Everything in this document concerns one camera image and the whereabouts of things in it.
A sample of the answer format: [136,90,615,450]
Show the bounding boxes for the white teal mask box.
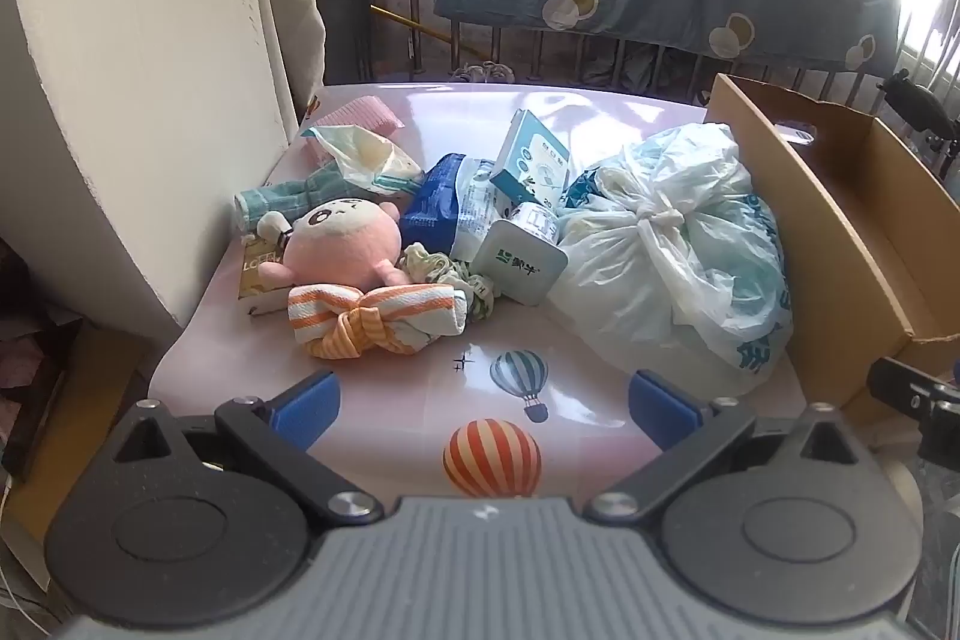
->
[489,110,571,206]

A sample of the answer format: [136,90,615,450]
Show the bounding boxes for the teal checked towel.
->
[234,175,353,232]

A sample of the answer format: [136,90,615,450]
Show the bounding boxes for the pink cloth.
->
[321,96,402,139]

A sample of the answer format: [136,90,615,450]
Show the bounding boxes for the small white patterned container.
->
[506,199,560,240]

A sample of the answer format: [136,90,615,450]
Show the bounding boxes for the large white plastic bag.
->
[544,122,794,397]

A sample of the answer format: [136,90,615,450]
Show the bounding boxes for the floral scrunchie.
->
[403,242,496,322]

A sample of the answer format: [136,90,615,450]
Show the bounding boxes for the orange striped towel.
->
[287,282,470,360]

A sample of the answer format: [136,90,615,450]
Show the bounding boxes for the brown box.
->
[4,317,155,483]

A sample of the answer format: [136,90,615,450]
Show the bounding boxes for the cardboard box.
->
[705,72,960,427]

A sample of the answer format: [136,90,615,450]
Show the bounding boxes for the blue wet wipes pack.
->
[397,152,518,262]

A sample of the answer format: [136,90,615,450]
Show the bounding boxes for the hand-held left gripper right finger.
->
[585,370,863,528]

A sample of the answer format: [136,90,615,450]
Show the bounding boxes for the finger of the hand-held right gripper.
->
[868,355,960,462]

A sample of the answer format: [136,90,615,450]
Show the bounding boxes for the pink plush toy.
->
[257,196,412,300]

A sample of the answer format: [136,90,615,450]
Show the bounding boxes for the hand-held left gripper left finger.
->
[105,371,383,528]

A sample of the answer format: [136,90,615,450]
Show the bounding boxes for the black metal object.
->
[877,70,960,140]

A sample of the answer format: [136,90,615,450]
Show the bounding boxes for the yellow broom stick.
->
[371,6,455,45]

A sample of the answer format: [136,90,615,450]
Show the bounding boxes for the white milk carton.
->
[471,218,569,307]

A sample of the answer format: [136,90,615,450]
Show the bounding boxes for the pair of shoes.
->
[450,61,518,85]

